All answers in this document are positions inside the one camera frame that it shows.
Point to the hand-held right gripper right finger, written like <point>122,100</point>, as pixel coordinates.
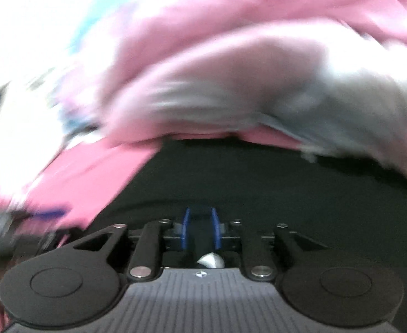
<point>217,229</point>

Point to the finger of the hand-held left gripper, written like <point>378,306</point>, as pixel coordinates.
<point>49,214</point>

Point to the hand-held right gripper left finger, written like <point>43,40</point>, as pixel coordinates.
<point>186,229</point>

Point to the black t-shirt with white print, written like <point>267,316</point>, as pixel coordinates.
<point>259,180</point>

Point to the pink plush bed blanket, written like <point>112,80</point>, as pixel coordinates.
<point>102,173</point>

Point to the pink floral duvet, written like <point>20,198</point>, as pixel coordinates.
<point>224,76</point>

